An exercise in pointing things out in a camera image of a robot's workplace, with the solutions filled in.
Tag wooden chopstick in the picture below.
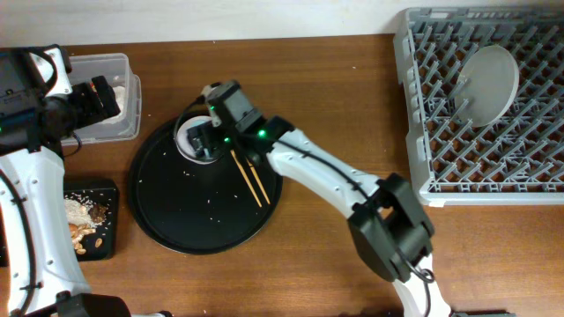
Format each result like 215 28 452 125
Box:
230 150 263 208
247 160 271 205

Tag pink white bowl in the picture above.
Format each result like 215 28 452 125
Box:
175 115 226 165

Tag white tissue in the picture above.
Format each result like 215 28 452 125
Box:
106 86 126 124

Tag rice and food scraps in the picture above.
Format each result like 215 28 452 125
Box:
63 196 110 255

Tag grey plate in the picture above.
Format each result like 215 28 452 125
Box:
453 45 520 128

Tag brown food chunk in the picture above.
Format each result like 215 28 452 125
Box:
88 204 108 225

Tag orange carrot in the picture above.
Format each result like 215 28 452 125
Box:
68 223 79 237

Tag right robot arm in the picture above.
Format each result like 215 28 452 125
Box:
173 80 457 317

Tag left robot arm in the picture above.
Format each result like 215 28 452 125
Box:
1 44 130 316

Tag grey dishwasher rack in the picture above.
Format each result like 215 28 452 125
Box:
393 7 563 207

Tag round black tray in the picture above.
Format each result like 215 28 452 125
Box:
128 120 283 254

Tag clear plastic bin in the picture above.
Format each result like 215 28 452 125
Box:
69 53 142 144

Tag black rectangular bin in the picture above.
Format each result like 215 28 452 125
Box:
63 179 120 262

